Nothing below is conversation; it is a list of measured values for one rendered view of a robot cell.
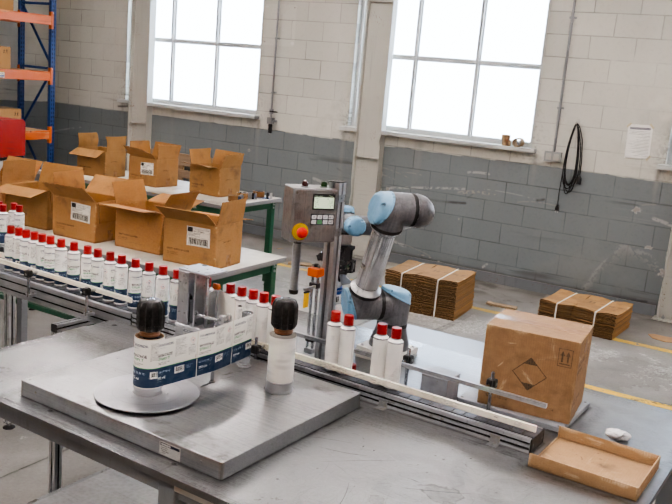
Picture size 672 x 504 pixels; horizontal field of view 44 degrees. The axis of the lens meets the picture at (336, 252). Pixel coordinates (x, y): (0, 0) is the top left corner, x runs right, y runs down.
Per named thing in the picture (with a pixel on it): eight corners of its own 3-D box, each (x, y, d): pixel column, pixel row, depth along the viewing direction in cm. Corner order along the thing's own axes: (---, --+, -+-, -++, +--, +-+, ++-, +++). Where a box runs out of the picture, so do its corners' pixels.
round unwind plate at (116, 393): (71, 395, 245) (71, 391, 245) (148, 369, 270) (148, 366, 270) (146, 425, 229) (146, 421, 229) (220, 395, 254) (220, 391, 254)
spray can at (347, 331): (333, 373, 282) (338, 314, 278) (341, 369, 286) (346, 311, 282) (346, 377, 279) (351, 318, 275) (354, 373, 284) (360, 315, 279)
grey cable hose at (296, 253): (286, 293, 303) (290, 236, 298) (292, 291, 305) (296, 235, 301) (294, 295, 301) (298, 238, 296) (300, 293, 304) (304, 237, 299)
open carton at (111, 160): (66, 174, 759) (66, 132, 751) (105, 170, 803) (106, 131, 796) (96, 179, 743) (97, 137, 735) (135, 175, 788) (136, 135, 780)
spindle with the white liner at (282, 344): (258, 389, 262) (265, 297, 256) (276, 382, 269) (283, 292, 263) (281, 397, 257) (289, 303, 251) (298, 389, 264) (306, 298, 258)
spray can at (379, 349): (365, 383, 275) (371, 323, 271) (373, 379, 280) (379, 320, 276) (379, 387, 273) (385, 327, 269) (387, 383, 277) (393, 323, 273)
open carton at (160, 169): (117, 182, 734) (118, 139, 727) (151, 180, 769) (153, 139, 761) (148, 189, 714) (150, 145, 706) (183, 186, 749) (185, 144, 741)
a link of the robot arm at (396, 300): (412, 326, 314) (418, 292, 311) (379, 325, 310) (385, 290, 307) (400, 316, 325) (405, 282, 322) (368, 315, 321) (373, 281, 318)
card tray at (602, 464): (527, 466, 236) (529, 452, 235) (557, 437, 258) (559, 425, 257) (636, 502, 221) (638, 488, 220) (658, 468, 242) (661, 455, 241)
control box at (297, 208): (280, 236, 296) (284, 183, 292) (325, 237, 302) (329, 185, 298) (289, 243, 287) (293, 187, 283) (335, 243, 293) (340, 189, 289)
